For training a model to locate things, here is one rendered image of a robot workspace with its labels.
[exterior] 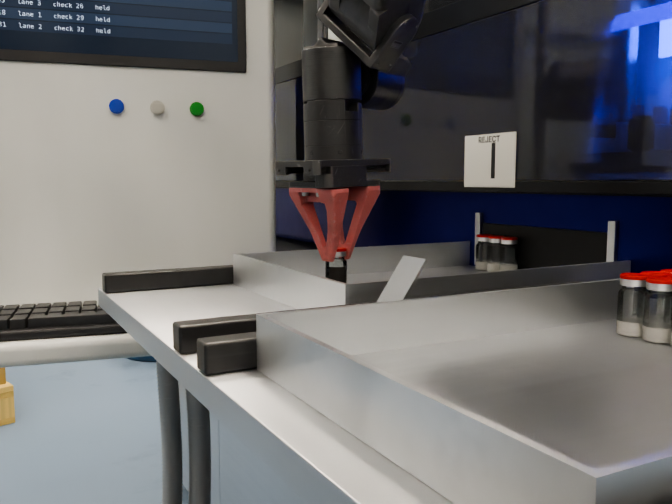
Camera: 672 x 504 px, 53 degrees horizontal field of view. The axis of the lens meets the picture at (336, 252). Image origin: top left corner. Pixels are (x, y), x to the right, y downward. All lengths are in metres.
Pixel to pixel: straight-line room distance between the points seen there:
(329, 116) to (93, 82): 0.54
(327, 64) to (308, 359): 0.35
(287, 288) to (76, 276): 0.53
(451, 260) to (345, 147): 0.33
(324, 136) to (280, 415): 0.35
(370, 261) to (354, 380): 0.54
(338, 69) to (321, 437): 0.40
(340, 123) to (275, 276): 0.16
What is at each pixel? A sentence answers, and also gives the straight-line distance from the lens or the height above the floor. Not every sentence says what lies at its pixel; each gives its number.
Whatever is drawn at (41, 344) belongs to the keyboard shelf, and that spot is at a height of 0.80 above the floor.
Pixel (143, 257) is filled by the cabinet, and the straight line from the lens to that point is 1.10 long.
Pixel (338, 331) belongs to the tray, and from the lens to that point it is 0.44.
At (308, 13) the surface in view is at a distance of 1.21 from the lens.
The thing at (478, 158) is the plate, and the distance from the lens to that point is 0.80.
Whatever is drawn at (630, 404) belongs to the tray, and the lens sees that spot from 0.39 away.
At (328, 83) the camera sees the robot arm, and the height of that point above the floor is 1.09.
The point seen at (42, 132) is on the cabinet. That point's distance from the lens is 1.10.
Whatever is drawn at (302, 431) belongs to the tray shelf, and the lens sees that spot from 0.33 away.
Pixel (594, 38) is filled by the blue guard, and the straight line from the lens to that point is 0.70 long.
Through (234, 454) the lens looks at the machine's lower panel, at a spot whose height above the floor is 0.35.
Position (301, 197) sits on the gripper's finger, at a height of 0.98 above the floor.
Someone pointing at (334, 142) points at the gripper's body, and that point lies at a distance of 0.64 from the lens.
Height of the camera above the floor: 1.00
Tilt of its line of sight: 6 degrees down
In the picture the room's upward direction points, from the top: straight up
